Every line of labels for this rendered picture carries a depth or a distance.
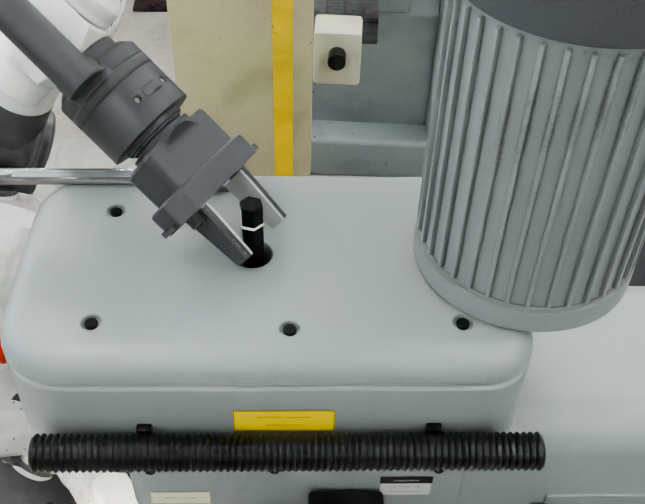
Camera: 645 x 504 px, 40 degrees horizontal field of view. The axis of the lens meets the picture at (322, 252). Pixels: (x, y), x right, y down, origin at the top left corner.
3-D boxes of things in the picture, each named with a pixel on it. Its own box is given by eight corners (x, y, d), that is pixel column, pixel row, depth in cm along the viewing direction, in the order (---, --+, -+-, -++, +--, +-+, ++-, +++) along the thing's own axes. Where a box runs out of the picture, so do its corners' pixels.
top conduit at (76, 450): (32, 481, 78) (24, 459, 75) (42, 441, 81) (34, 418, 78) (540, 478, 79) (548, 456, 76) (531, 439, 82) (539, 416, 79)
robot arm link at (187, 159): (229, 178, 88) (142, 91, 86) (275, 132, 80) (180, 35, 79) (151, 256, 80) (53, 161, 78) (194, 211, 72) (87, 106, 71)
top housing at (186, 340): (18, 471, 83) (-24, 364, 72) (70, 274, 102) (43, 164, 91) (514, 469, 84) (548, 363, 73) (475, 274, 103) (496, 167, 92)
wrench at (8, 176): (-17, 191, 88) (-19, 185, 87) (-7, 167, 90) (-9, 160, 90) (229, 192, 88) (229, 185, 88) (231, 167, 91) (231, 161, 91)
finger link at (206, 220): (240, 263, 80) (191, 215, 79) (256, 250, 78) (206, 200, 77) (230, 274, 79) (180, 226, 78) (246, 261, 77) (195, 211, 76)
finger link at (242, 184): (286, 217, 81) (237, 169, 80) (269, 231, 83) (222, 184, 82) (295, 207, 82) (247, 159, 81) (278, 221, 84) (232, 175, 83)
